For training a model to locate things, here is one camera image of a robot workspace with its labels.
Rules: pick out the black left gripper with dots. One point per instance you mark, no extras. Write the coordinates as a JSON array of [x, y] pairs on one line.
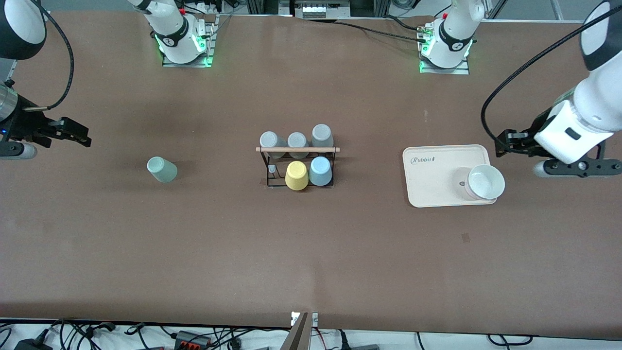
[[531, 134]]

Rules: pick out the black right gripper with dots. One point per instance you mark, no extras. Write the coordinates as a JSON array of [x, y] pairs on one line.
[[25, 124]]

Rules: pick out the pale green plastic cup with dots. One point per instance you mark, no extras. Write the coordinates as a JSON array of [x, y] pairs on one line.
[[163, 171]]

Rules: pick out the light blue plastic cup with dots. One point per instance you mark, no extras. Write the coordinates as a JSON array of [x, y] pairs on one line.
[[320, 171]]

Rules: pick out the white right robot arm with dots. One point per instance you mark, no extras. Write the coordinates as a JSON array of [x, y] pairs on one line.
[[170, 24]]

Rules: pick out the white bowl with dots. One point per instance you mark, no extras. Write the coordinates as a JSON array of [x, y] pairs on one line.
[[486, 182]]

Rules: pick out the beige plastic tray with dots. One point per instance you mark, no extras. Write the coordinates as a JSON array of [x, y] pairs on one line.
[[437, 180]]

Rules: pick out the grey plastic cup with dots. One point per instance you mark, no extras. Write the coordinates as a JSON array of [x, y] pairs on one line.
[[269, 139], [321, 135], [297, 139]]

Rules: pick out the black power adapter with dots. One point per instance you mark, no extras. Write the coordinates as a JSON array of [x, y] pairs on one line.
[[31, 346]]

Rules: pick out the yellow plastic cup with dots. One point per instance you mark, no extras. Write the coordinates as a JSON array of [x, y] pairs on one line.
[[296, 177]]

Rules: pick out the black connector box orange terminals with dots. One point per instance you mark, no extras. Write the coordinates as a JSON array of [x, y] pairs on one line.
[[192, 339]]

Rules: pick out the white power strip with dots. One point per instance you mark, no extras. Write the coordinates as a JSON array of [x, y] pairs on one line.
[[318, 9]]

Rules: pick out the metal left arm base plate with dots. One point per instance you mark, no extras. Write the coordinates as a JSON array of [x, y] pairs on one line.
[[461, 71]]

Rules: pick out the aluminium frame rail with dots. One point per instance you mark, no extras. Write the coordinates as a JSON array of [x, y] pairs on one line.
[[46, 17]]

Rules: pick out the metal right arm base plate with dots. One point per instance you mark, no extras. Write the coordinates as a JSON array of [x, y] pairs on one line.
[[210, 43]]

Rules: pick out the black extrusion frame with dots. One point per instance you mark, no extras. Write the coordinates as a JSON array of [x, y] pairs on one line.
[[257, 6]]

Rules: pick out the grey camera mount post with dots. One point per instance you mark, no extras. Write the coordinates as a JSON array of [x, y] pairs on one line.
[[299, 335]]

